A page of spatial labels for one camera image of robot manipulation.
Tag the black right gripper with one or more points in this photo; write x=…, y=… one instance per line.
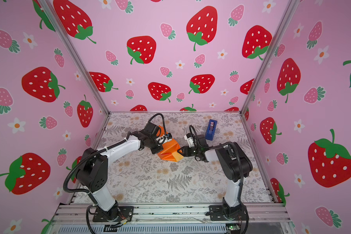
x=188, y=150

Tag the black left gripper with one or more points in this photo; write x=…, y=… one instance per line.
x=160, y=148

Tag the yellow orange wrapping paper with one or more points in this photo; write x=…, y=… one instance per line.
x=169, y=151

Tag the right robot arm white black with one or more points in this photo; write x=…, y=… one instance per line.
x=236, y=167

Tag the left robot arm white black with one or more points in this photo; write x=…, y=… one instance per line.
x=93, y=170

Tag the blue tape dispenser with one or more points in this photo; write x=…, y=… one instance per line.
x=211, y=128

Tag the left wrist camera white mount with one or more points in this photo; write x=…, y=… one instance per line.
x=165, y=138

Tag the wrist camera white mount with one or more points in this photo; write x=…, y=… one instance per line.
x=165, y=138
x=190, y=139

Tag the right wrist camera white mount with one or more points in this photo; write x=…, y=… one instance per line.
x=190, y=139

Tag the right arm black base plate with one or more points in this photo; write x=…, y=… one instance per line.
x=226, y=213

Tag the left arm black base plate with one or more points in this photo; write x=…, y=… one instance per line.
x=114, y=215

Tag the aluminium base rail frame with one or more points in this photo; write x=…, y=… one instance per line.
x=174, y=218

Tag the left aluminium corner post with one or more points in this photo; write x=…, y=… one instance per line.
x=64, y=37

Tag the aluminium corner post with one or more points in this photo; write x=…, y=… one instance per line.
x=64, y=37
x=277, y=37

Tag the right aluminium corner post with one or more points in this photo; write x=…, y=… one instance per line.
x=277, y=37

